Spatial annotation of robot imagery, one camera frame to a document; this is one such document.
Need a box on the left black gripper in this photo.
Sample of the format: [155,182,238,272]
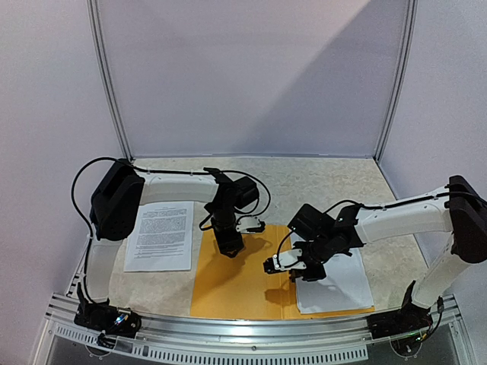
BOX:
[211,207,244,261]

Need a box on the orange file folder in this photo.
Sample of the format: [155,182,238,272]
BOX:
[190,225,375,320]

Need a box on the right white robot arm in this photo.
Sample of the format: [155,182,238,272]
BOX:
[263,175,486,332]

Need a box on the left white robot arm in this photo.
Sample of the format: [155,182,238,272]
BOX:
[81,157,266,330]

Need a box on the stack of printed papers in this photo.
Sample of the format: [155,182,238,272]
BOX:
[124,202,194,272]

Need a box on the aluminium front rail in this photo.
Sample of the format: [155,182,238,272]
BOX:
[34,294,475,364]

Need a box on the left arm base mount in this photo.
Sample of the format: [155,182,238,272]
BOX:
[74,284,142,338]

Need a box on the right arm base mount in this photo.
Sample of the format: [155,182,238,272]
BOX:
[367,297,444,342]

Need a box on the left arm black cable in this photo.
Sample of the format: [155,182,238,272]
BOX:
[70,157,123,236]

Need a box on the left aluminium frame post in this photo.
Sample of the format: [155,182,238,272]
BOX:
[87,0,133,161]

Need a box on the aluminium frame post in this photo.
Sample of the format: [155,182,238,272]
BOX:
[373,0,418,164]
[87,0,133,161]

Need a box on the right aluminium frame post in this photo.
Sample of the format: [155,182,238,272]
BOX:
[373,0,418,164]

